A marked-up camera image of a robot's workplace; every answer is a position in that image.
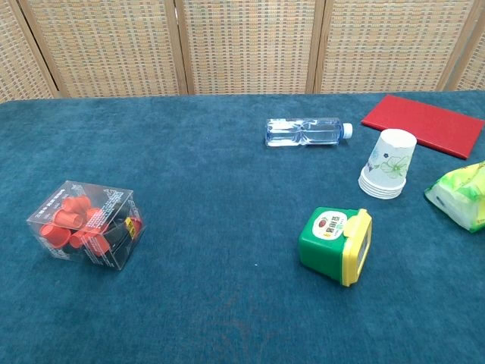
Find white floral paper cup stack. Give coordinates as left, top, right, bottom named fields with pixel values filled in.
left=358, top=128, right=418, bottom=197

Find blue plush tablecloth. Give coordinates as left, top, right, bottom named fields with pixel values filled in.
left=0, top=89, right=485, bottom=364

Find clear plastic water bottle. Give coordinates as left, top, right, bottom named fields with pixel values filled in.
left=264, top=117, right=355, bottom=148

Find green tub with yellow lid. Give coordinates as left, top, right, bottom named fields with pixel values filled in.
left=298, top=206, right=374, bottom=288

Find clear box of red caps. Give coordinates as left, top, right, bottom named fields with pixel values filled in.
left=27, top=180, right=147, bottom=271

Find red flat board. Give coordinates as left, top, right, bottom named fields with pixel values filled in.
left=361, top=94, right=485, bottom=160

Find green tissue pack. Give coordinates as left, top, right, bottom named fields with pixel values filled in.
left=424, top=160, right=485, bottom=234

